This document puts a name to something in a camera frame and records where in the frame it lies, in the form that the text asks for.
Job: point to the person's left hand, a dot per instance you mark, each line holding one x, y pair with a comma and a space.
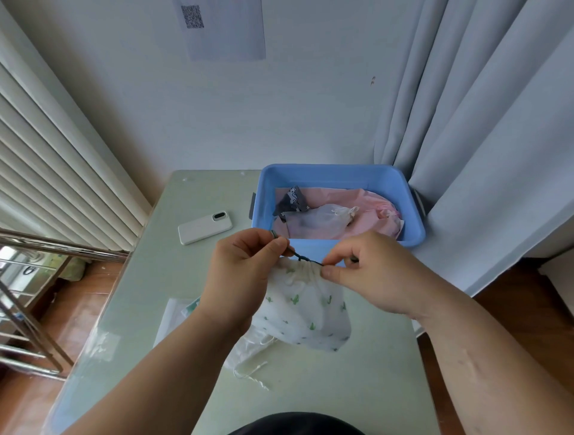
233, 282

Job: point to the person's right hand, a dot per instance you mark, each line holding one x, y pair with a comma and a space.
381, 278

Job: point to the person's right thumb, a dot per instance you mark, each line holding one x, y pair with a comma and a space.
338, 274

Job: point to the person's left thumb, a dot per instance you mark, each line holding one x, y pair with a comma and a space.
271, 257

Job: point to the person's right forearm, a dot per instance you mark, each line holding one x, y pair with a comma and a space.
484, 358

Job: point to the person's left forearm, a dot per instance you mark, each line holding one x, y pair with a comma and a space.
170, 376

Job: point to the black patterned pouch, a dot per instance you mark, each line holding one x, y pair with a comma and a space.
291, 199

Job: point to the white smartphone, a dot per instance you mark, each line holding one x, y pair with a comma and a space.
204, 228

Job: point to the pink plastic bag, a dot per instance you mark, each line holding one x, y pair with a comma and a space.
358, 201

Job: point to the blue plastic bin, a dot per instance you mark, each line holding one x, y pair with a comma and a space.
332, 172

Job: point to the clear plastic packet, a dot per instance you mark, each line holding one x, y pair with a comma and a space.
172, 319

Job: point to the person's black clothing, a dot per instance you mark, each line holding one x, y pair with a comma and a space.
296, 425

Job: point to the grey curtain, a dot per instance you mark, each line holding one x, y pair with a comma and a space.
471, 134

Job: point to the metal drying rack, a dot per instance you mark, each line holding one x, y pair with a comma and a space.
67, 248

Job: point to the white paper sheet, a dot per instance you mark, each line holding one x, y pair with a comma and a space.
224, 31

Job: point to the white radiator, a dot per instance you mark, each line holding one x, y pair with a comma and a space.
54, 157

